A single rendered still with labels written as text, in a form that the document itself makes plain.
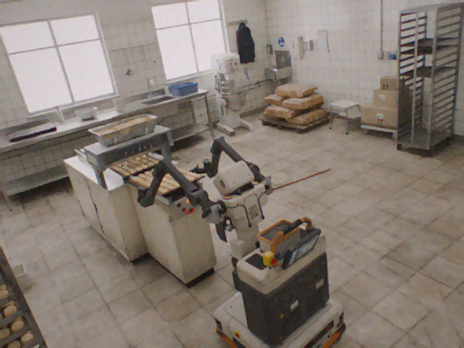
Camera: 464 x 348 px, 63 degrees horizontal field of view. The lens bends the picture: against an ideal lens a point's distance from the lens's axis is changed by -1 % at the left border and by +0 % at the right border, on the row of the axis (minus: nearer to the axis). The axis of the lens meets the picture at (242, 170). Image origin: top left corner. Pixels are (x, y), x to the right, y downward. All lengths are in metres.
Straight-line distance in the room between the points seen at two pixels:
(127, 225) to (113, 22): 3.96
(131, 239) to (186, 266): 0.71
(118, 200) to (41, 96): 3.42
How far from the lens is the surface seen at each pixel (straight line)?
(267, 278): 2.12
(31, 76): 6.63
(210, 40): 7.64
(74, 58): 6.73
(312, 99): 6.74
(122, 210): 3.61
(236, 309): 2.75
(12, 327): 2.12
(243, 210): 2.30
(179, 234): 3.12
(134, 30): 6.91
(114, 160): 3.55
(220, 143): 2.74
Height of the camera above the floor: 2.15
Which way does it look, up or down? 23 degrees down
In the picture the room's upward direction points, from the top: 8 degrees counter-clockwise
